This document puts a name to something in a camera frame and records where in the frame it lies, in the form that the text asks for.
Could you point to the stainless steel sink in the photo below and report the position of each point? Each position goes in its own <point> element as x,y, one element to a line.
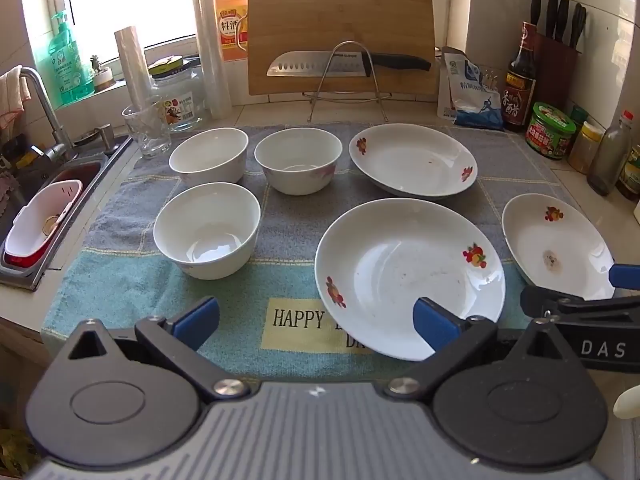
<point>40,170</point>

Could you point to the grey and teal kitchen towel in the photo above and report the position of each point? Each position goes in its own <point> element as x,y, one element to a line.
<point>285,220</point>

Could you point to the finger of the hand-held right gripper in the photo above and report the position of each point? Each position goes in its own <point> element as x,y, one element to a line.
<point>545,302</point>
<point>625,276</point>

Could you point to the small plastic wrap roll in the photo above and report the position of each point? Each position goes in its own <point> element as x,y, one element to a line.
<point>132,65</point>

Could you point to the bamboo cutting board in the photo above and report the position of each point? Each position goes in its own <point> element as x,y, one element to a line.
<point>340,15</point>

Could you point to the white and blue salt bag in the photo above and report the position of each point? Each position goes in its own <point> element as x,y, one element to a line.
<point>470,95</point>

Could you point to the green-labelled bottle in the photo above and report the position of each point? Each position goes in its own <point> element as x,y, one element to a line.
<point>631,175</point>

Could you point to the green-lidded sauce jar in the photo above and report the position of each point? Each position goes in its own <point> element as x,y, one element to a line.
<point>547,135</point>

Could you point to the yellow-lidded spice jar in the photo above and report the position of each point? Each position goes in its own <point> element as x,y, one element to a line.
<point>584,152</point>

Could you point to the small potted plant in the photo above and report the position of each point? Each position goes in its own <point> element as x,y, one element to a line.
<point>104,81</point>

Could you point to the glass storage jar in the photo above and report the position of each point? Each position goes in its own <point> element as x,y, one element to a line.
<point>180,105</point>

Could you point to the glass bottle with red cap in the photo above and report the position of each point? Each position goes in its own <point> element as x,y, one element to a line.
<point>607,160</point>

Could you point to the brown knife block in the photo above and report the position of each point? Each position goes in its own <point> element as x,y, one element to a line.
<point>555,70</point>

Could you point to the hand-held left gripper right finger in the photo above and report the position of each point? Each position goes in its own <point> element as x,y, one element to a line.
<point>435,325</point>

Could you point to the clear drinking glass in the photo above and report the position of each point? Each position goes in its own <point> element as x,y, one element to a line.
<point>145,135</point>

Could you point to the pink cloth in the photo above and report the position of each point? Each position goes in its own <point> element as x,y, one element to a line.
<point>12,97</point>

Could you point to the stained white fruit-print plate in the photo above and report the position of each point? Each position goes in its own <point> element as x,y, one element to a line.
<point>555,245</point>

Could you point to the metal sink fixture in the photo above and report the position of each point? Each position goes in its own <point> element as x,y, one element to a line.
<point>102,135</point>

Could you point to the metal faucet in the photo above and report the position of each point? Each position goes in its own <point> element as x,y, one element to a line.
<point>50,110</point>

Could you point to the dark vinegar bottle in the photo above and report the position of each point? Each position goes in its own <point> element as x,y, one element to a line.
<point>520,95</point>

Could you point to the white bowl with pink flowers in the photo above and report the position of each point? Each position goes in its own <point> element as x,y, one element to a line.
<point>298,160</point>

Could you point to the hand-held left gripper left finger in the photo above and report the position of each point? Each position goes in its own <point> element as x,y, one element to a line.
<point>200,322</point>

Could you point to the orange cooking wine bottle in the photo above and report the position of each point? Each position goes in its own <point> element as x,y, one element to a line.
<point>230,25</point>

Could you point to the white plate with fruit print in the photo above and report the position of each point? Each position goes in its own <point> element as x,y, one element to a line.
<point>400,270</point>
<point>412,160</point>

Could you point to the white and red drainer basket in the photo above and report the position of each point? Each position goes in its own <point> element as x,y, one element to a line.
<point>30,230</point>

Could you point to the large plastic wrap roll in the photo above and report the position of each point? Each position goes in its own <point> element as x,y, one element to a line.
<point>210,45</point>

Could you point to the green dish soap bottle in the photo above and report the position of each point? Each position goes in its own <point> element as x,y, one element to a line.
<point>70,70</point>

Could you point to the small green-capped bottle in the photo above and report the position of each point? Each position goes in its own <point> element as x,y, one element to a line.
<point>580,116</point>

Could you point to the white ceramic bowl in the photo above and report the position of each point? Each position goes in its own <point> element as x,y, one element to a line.
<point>207,230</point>
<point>207,155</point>

